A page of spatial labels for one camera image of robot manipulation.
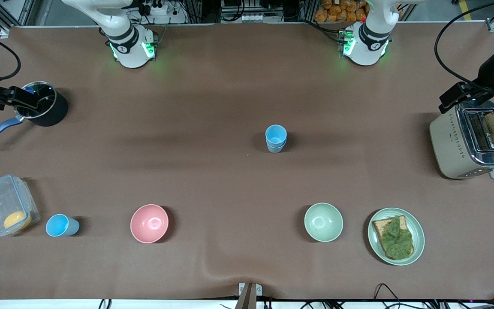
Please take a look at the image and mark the blue cup with white filling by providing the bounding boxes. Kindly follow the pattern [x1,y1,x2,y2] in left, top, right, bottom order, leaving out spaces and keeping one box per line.
[266,139,287,154]

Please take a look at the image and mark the silver beige toaster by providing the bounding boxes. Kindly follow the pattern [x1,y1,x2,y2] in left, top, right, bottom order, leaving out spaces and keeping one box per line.
[429,101,494,180]

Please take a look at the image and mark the yellow round food piece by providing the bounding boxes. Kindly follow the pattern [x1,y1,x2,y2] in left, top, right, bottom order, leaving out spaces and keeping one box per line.
[3,210,32,232]

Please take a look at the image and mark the pale green plate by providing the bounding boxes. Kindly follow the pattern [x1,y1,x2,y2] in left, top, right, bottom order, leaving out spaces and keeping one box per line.
[367,208,425,266]

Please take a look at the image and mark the pile of orange rolls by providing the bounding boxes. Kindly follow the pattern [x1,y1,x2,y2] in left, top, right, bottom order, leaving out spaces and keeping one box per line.
[314,0,370,23]

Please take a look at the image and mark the brown bread slice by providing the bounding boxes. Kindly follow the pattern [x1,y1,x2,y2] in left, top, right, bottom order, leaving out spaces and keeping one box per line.
[372,215,415,260]

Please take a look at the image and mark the green lettuce leaf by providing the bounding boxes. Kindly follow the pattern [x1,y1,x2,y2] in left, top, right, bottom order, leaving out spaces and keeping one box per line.
[380,216,414,260]

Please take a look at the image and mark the white power strip with plugs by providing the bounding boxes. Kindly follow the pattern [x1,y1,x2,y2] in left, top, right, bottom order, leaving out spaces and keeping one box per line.
[142,2,170,16]

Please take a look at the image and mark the pink bowl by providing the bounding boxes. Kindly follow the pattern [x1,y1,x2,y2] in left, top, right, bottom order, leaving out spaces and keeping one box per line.
[130,204,169,244]

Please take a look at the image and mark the pale green bowl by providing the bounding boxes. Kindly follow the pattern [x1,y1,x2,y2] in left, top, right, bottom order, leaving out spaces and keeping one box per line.
[304,202,344,243]

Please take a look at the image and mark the brown table mat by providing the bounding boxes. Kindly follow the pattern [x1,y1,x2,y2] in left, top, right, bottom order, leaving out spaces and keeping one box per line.
[0,21,494,301]

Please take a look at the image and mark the black pot with blue handle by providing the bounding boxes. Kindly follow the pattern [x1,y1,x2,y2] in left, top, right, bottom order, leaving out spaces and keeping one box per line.
[0,81,69,148]

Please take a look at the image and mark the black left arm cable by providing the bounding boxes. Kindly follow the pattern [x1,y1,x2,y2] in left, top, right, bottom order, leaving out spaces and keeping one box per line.
[435,0,494,93]

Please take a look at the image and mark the black looped cable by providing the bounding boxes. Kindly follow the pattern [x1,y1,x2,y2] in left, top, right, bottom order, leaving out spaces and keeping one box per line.
[374,283,402,309]

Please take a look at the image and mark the metal bracket on table edge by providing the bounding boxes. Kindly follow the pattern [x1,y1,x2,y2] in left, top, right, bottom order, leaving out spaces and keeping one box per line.
[238,282,263,309]

